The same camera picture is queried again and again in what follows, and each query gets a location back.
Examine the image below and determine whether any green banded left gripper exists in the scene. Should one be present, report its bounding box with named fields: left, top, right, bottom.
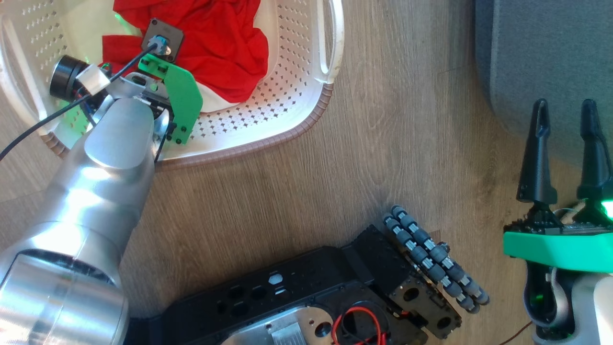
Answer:
left=111, top=52, right=204, bottom=146

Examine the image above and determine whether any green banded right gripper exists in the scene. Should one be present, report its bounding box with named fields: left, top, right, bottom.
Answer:
left=502, top=99, right=613, bottom=342

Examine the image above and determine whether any red shirt white trim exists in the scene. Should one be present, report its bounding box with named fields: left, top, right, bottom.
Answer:
left=101, top=0, right=270, bottom=114

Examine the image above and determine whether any white perforated laundry basket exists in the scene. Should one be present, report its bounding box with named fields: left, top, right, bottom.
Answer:
left=0, top=0, right=345, bottom=172

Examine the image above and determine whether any grey fabric sofa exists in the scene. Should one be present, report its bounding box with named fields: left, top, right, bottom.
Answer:
left=474, top=0, right=613, bottom=169

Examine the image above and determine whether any grey roller omni wheel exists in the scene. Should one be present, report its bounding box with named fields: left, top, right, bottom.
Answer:
left=382, top=205, right=490, bottom=315

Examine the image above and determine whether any white cable label tag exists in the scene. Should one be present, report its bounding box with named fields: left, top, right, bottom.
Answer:
left=77, top=64, right=112, bottom=95

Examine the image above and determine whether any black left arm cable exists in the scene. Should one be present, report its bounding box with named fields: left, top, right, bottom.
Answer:
left=0, top=41, right=166, bottom=161

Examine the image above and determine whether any red wire loop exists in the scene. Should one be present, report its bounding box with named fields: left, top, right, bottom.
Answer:
left=332, top=306, right=383, bottom=345

